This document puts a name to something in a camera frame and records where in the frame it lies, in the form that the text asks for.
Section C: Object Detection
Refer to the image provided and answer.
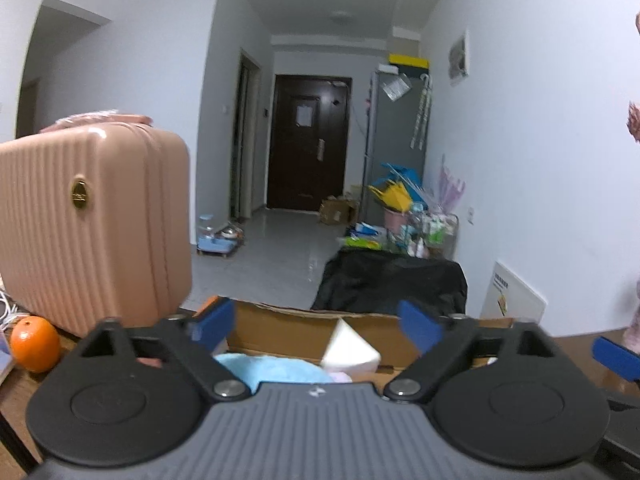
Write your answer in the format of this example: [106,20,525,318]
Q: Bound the yellow black box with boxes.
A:
[389,53,431,72]

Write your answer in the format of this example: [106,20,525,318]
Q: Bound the bunch of dried pink roses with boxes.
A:
[627,10,640,144]

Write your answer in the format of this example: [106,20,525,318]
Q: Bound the white sponge block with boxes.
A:
[321,317,382,379]

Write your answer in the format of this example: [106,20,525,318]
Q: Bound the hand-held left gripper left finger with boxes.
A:
[76,297,252,402]

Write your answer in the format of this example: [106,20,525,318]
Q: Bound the wire rack with bottles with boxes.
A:
[397,210,459,261]

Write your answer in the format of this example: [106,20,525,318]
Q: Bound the brown cardboard box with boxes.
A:
[319,195,358,225]

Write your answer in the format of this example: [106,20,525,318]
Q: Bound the white sign board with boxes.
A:
[480,260,547,337]

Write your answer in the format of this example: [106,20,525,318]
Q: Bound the pink ribbed suitcase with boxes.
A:
[0,111,194,339]

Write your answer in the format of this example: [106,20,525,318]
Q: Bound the white electrical panel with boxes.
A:
[448,29,471,86]

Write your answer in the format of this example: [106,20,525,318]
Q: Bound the blue plastic item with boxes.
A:
[381,162,426,191]

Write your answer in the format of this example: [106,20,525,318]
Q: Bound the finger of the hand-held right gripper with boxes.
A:
[597,391,640,466]
[592,335,640,385]

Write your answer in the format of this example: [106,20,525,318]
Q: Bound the white folded umbrella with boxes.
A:
[410,74,433,151]

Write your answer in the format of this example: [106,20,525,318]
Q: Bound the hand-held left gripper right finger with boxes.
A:
[384,299,567,404]

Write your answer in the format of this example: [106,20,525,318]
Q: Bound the dark brown entrance door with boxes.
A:
[266,74,353,212]

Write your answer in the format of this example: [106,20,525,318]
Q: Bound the purple ceramic vase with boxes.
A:
[620,279,640,357]

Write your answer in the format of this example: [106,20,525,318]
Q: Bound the light blue cloth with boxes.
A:
[212,352,327,394]

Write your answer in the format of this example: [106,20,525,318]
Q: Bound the dark side door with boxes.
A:
[230,49,263,221]

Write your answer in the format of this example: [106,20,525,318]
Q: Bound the orange fruit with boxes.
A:
[10,316,61,374]

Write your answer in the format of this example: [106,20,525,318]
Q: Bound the pink bucket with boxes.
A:
[384,207,411,236]

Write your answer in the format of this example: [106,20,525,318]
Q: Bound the white charger cables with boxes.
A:
[0,287,24,332]

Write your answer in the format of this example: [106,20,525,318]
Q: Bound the clear plastic bag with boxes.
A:
[381,74,412,101]

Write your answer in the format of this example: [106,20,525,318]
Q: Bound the pet water dispenser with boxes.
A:
[196,214,246,259]

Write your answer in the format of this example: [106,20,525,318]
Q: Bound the grey refrigerator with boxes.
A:
[361,70,433,226]

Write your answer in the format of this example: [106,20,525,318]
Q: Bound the red cardboard box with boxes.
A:
[192,296,516,392]

